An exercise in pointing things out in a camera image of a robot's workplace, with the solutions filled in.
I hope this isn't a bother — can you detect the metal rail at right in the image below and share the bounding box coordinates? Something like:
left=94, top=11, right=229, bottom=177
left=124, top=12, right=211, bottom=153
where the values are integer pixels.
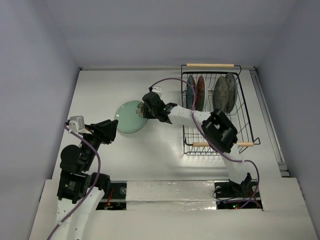
left=249, top=67, right=291, bottom=178

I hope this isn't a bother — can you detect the black wire dish rack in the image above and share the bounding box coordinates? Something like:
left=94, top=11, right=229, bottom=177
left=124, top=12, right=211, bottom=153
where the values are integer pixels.
left=181, top=64, right=261, bottom=155

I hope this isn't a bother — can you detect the grey reindeer plate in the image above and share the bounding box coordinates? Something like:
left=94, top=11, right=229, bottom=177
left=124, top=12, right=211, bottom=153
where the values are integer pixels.
left=213, top=76, right=229, bottom=112

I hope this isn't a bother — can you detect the blue floral white plate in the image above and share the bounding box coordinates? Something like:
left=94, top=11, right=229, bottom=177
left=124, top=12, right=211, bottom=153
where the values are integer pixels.
left=225, top=72, right=238, bottom=114

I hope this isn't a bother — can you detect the red and blue plate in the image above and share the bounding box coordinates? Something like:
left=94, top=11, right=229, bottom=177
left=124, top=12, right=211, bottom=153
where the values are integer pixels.
left=195, top=75, right=208, bottom=112

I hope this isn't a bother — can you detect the dark blue plate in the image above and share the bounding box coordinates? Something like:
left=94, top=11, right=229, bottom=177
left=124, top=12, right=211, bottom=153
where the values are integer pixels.
left=186, top=75, right=196, bottom=109

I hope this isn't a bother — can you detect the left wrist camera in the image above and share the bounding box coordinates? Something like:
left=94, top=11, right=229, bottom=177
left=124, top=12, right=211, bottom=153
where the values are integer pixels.
left=67, top=115, right=88, bottom=134

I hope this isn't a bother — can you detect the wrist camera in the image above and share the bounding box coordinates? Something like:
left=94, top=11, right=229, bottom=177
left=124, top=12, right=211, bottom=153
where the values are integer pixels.
left=149, top=86, right=162, bottom=97
left=67, top=115, right=88, bottom=134

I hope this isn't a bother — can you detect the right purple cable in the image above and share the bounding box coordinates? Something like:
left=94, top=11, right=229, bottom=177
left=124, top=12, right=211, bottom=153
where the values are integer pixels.
left=148, top=77, right=261, bottom=209

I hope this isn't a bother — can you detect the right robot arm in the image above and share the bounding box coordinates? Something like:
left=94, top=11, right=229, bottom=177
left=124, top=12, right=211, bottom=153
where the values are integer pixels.
left=135, top=91, right=252, bottom=197

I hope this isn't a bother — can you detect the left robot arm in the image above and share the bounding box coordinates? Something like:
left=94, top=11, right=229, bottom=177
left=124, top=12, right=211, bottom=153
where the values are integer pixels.
left=48, top=116, right=119, bottom=240

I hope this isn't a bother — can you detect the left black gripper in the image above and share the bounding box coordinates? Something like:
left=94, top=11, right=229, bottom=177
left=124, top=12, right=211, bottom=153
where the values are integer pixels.
left=79, top=118, right=118, bottom=170

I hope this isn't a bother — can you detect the purple cable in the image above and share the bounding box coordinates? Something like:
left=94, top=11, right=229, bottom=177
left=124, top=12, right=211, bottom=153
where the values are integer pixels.
left=46, top=121, right=102, bottom=240
left=148, top=77, right=261, bottom=209

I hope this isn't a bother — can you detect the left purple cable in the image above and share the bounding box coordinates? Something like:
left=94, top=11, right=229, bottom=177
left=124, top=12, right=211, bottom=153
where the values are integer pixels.
left=46, top=121, right=102, bottom=240

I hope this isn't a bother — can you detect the light green plate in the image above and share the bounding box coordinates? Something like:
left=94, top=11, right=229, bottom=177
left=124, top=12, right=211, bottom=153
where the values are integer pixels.
left=114, top=100, right=148, bottom=134

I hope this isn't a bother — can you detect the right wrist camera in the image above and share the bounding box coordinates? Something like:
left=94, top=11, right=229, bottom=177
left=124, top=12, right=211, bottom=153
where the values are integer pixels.
left=149, top=86, right=162, bottom=97

